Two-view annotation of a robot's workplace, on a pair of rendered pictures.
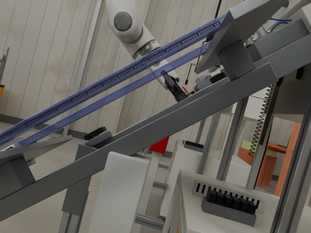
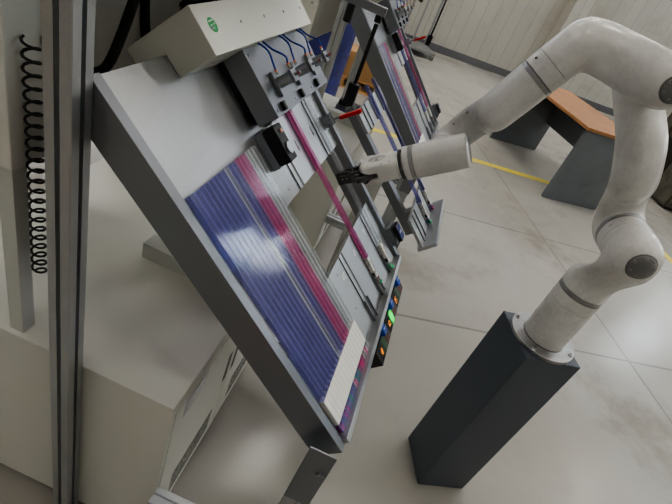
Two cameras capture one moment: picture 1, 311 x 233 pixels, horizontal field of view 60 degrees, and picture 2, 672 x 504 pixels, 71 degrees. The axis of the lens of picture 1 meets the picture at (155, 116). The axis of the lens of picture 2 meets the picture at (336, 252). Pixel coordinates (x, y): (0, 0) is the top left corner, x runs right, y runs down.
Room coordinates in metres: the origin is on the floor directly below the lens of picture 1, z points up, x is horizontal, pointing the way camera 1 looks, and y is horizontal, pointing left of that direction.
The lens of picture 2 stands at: (1.89, -0.03, 1.47)
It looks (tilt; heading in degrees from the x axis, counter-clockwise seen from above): 34 degrees down; 179
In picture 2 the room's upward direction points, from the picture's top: 23 degrees clockwise
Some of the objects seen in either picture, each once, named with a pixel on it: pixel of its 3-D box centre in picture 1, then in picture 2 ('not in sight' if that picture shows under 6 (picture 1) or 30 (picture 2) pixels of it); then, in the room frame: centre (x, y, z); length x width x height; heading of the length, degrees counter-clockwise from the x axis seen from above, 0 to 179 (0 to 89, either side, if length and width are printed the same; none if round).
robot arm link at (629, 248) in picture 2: not in sight; (613, 265); (0.81, 0.63, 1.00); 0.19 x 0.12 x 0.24; 1
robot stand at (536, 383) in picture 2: not in sight; (480, 408); (0.77, 0.63, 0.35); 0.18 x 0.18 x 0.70; 16
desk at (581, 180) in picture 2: not in sight; (557, 140); (-3.11, 1.68, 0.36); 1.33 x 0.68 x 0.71; 21
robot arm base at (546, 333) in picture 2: not in sight; (559, 316); (0.77, 0.63, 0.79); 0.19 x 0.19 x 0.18
